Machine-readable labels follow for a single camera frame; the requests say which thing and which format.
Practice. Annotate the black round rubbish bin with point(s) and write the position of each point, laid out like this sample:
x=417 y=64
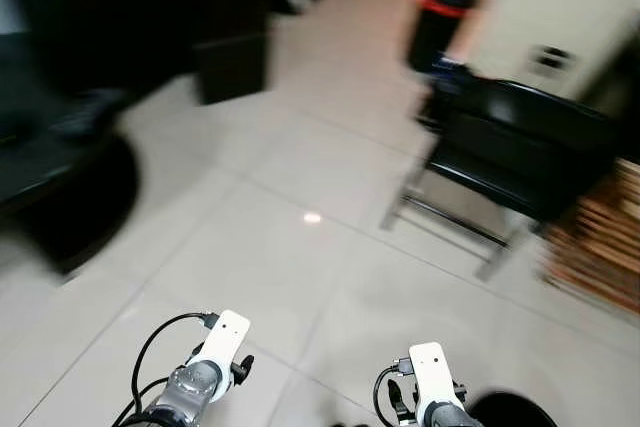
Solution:
x=512 y=412

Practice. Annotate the black bin with red band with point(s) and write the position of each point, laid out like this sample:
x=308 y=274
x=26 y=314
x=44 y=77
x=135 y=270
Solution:
x=438 y=27

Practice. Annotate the wooden slatted rack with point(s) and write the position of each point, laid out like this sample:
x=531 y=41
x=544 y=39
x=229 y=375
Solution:
x=600 y=237

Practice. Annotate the black round table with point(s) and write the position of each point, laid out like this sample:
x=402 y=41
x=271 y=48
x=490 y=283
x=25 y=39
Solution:
x=60 y=177

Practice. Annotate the black folding chair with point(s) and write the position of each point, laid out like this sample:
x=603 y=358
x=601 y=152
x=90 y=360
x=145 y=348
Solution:
x=520 y=142

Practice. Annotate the dark wooden cabinet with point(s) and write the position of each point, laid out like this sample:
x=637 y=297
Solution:
x=150 y=7

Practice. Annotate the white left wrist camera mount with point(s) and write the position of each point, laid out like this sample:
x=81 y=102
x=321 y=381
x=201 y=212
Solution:
x=222 y=337

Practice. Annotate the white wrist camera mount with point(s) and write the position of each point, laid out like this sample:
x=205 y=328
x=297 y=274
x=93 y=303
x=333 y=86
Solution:
x=222 y=337
x=432 y=372

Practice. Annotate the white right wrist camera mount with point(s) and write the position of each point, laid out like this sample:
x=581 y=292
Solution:
x=432 y=372

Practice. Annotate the dark wall socket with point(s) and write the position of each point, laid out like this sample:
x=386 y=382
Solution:
x=550 y=58

